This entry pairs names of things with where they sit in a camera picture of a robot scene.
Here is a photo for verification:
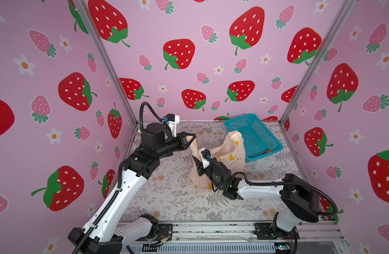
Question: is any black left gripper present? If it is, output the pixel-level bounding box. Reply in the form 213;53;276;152
154;133;194;162

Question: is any translucent orange plastic bag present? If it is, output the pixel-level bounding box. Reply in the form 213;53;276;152
190;131;246;189

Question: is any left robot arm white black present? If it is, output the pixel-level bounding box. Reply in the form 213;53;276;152
68;122;196;254

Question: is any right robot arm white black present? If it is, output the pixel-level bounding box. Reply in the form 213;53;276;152
194;157;320;232

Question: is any teal plastic basket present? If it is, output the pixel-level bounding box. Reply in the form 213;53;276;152
224;114;283;162

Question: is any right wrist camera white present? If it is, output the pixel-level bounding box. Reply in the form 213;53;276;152
199;148;211;169

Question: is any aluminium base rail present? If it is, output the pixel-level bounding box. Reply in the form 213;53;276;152
122;221;351;254

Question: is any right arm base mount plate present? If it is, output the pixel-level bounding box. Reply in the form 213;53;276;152
253;223;300;240

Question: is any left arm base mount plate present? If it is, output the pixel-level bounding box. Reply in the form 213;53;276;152
143;223;173;241

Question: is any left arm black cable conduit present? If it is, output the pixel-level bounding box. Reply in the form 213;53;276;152
71;101;174;254

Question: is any aluminium frame post left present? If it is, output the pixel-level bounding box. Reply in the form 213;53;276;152
74;0;138;127

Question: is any aluminium frame post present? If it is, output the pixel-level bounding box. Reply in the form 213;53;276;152
74;0;138;127
279;0;357;127

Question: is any aluminium frame post right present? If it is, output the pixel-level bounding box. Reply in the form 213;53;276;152
279;0;357;127

